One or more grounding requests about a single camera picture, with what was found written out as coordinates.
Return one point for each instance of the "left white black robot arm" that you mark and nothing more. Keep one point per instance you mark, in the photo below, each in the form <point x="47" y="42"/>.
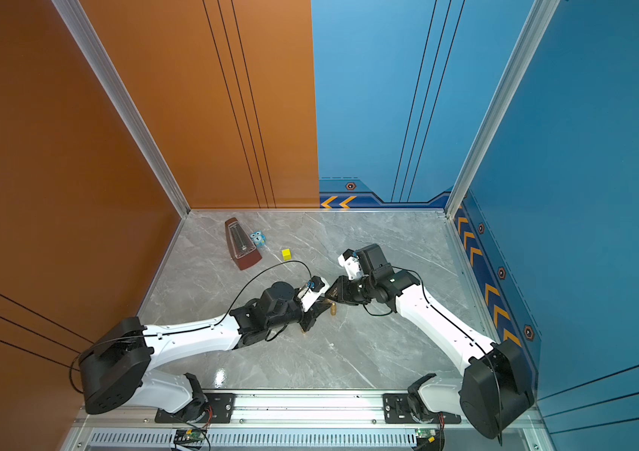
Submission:
<point x="123" y="366"/>

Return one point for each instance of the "left green circuit board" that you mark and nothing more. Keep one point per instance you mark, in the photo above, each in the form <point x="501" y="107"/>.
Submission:
<point x="191" y="439"/>

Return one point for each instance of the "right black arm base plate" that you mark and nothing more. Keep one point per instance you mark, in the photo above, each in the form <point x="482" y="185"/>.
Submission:
<point x="405" y="409"/>

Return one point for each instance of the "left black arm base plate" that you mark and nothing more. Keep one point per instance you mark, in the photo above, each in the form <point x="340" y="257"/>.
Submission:
<point x="217" y="408"/>

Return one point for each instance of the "left aluminium corner post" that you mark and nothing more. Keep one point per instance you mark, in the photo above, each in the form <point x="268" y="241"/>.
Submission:
<point x="76" y="20"/>

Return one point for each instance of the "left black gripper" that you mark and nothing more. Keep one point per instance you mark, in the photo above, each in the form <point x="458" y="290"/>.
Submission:
<point x="314" y="312"/>

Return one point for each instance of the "right green circuit board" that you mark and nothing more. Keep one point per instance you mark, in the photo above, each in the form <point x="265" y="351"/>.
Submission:
<point x="430" y="440"/>

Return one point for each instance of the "aluminium front rail frame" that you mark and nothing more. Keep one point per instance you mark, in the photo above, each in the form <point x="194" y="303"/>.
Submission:
<point x="297" y="420"/>

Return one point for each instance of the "aluminium corner post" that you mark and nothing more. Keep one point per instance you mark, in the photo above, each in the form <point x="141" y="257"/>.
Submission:
<point x="524" y="50"/>
<point x="76" y="20"/>

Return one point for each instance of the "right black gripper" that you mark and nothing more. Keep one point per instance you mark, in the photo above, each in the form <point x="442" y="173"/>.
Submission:
<point x="342" y="293"/>

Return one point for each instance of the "small blue owl toy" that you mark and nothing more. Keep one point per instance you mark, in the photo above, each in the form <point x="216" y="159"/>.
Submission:
<point x="258" y="238"/>

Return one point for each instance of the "dark red metronome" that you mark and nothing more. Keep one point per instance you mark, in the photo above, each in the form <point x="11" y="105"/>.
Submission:
<point x="242" y="249"/>

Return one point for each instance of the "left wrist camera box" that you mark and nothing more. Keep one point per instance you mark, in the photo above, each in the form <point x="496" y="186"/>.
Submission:
<point x="314" y="289"/>

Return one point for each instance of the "green circuit board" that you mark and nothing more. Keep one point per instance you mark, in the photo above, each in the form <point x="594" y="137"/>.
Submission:
<point x="430" y="440"/>
<point x="191" y="439"/>

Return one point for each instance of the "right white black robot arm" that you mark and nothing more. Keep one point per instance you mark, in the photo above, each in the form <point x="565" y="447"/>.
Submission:
<point x="496" y="387"/>

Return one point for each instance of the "right aluminium corner post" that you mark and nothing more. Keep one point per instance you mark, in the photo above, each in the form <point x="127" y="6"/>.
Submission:
<point x="524" y="50"/>

